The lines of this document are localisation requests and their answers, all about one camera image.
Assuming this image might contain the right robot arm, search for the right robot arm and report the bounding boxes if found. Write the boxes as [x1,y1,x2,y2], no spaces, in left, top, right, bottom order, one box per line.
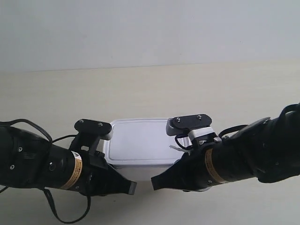
[151,104,300,192]

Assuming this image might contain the white lidded plastic container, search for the white lidded plastic container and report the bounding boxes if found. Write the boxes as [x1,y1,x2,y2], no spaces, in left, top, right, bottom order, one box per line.
[102,118,183,181]

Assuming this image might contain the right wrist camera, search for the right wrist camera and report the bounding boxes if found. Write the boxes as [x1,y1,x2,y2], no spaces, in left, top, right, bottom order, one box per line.
[166,114,221,153]

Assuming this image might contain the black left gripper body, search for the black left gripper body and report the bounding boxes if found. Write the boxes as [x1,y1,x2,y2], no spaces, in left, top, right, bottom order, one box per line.
[67,151,117,196]

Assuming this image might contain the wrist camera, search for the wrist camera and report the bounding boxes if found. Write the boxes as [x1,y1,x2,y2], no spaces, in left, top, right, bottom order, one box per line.
[166,114,221,153]
[70,119,113,167]

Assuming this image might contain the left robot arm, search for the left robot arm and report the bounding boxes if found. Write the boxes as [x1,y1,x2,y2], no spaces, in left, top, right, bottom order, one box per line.
[0,119,136,196]

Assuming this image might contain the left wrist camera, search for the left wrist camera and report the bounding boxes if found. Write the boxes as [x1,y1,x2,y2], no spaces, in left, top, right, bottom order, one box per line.
[70,119,113,167]

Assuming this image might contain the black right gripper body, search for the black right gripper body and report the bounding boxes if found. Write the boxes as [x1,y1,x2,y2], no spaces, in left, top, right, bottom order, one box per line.
[180,147,225,191]

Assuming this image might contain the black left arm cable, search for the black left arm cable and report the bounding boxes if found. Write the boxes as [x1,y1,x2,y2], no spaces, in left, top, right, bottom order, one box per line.
[0,119,92,224]

